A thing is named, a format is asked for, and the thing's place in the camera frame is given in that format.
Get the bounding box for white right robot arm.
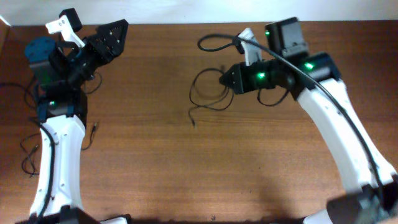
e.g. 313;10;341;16
220;17;397;223

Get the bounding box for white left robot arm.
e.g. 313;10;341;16
25;16;129;223

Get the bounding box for black usb cable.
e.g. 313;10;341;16
19;121;100;178

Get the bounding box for black usb cables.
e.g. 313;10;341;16
187;64;236;129

